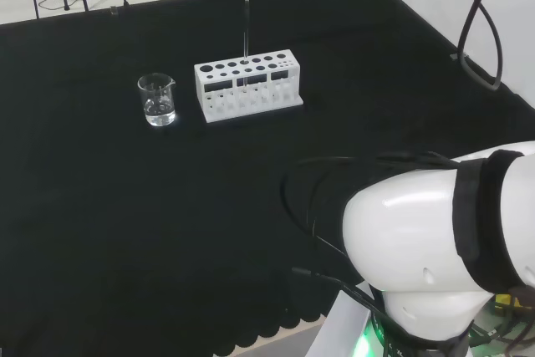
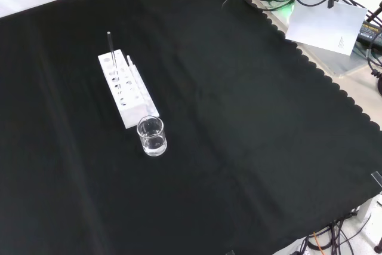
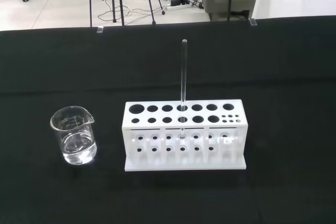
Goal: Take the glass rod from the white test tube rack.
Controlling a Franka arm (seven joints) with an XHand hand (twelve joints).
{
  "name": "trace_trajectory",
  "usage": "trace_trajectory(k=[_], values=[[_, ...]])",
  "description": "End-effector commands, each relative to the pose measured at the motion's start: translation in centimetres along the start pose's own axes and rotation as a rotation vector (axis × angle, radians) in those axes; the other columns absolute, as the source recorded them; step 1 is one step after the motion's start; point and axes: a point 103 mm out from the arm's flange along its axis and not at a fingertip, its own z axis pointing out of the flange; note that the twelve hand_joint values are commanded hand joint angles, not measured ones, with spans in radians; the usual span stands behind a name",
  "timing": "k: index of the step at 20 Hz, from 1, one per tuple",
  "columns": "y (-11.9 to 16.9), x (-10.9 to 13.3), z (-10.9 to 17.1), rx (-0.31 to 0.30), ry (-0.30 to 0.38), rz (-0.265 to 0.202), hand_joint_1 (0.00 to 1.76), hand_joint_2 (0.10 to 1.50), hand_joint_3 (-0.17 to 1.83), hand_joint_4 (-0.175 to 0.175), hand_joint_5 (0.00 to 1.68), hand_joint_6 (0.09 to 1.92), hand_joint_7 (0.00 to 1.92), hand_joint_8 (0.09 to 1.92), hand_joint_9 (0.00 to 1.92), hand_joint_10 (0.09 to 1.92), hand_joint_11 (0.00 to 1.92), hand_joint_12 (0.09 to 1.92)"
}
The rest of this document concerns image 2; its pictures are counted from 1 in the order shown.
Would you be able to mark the clear glass rod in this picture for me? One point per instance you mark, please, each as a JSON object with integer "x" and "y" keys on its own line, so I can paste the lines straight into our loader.
{"x": 110, "y": 46}

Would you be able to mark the white test tube rack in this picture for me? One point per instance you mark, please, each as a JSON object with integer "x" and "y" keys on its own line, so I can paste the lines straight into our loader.
{"x": 125, "y": 90}

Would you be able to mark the black cloth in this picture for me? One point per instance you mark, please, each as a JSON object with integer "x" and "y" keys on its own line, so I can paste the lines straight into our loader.
{"x": 226, "y": 123}

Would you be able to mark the small clear glass beaker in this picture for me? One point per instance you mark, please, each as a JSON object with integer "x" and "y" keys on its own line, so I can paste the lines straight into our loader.
{"x": 151, "y": 138}

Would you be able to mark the white paper card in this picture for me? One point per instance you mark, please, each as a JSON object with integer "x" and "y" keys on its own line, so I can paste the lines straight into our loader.
{"x": 325, "y": 26}

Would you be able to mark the black power adapter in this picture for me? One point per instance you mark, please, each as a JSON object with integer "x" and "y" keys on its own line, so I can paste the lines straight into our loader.
{"x": 370, "y": 32}

